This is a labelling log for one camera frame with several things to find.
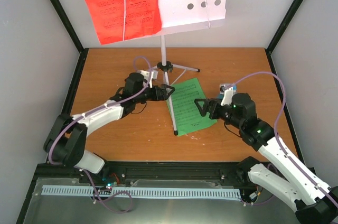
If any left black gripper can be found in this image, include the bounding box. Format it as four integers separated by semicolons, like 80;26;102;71
134;83;174;103

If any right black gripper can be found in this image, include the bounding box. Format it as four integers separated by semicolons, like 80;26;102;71
194;98;243;129

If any green sheet music page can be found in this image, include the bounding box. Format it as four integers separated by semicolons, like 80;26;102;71
171;78;217;136

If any blue metronome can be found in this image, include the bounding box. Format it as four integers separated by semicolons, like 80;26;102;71
217;83;237;101

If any red cloth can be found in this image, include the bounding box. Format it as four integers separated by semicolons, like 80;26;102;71
85;0;162;45

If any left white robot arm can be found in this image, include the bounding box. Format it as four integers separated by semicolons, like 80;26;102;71
43;71;175;183

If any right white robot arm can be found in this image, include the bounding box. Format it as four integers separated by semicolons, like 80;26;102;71
194;93;337;223

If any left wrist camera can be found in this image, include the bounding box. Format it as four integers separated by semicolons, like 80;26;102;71
137;70;158;88

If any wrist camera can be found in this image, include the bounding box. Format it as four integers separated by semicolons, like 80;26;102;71
137;70;158;88
220;83;237;106

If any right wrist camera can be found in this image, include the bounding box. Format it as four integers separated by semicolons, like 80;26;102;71
220;83;237;106

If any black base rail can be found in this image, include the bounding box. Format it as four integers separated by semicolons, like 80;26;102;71
99;161;254;187

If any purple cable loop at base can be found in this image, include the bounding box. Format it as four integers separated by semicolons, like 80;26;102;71
88;179;137;216

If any light blue slotted cable duct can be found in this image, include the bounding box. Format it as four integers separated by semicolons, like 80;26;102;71
41;185;241;201

